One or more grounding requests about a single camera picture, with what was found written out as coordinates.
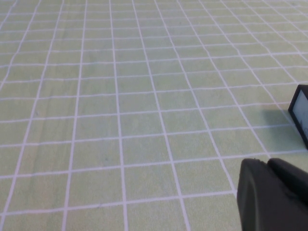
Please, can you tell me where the black printed glasses case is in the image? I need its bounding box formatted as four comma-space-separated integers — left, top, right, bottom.
288, 84, 308, 150

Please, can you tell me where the green white-checked tablecloth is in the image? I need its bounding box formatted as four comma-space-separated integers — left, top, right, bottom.
0, 0, 308, 231

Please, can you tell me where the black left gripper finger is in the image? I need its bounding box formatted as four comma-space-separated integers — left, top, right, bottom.
236, 157, 308, 231

